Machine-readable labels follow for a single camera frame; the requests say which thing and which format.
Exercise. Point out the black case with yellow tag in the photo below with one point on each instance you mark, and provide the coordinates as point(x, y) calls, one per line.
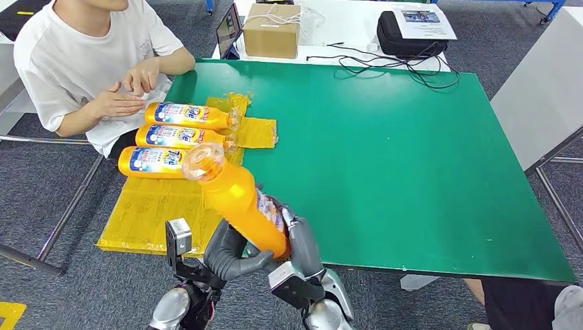
point(13, 16)

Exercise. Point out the person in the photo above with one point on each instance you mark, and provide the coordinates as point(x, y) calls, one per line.
point(514, 305)
point(59, 59)

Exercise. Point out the white table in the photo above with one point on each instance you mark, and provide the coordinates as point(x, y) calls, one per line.
point(346, 23)

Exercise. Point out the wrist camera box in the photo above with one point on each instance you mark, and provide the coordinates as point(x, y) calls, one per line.
point(291, 284)
point(178, 237)

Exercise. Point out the white table support block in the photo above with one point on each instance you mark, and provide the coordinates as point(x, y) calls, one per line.
point(419, 283)

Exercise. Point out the person's right forearm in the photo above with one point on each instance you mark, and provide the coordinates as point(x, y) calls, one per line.
point(75, 124)

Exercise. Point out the yellow taped cardboard mat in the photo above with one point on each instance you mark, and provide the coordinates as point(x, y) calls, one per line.
point(150, 214)

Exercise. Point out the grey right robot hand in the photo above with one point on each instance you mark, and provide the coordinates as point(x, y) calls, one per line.
point(305, 248)

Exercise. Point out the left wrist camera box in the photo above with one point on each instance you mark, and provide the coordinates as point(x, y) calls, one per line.
point(178, 237)

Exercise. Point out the person's left hand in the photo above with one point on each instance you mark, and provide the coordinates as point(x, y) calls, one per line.
point(143, 77)

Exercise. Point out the grey metal frame table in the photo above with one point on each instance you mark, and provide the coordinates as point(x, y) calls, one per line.
point(27, 260)

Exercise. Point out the black tablet on stand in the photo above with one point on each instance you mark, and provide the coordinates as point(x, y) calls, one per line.
point(228, 29)

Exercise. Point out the person's right hand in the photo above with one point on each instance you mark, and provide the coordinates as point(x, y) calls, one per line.
point(116, 104)

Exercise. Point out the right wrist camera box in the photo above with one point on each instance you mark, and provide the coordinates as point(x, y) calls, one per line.
point(291, 284)

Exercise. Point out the person's left forearm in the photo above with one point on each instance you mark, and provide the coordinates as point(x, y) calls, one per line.
point(177, 61)

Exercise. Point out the grey table with metal legs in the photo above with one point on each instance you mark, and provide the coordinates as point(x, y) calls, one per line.
point(542, 91)

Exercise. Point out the printed paper sheet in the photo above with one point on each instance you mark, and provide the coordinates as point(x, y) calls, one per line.
point(423, 27)

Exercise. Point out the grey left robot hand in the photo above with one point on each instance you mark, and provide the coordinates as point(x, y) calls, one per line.
point(223, 259)

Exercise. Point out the white power adapter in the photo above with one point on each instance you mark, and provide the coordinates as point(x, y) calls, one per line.
point(373, 46)

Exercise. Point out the blue metal frame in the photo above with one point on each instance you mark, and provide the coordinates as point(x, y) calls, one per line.
point(553, 9)

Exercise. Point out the black zip case with paper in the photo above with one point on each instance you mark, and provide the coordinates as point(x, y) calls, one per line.
point(396, 41)

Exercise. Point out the brown cardboard box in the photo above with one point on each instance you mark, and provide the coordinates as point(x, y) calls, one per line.
point(269, 41)

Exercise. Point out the blue frame leg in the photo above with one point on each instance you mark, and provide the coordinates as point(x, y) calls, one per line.
point(209, 5)

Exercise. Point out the orange detergent bottle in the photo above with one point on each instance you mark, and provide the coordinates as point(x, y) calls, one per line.
point(237, 205)
point(214, 139)
point(218, 119)
point(125, 164)

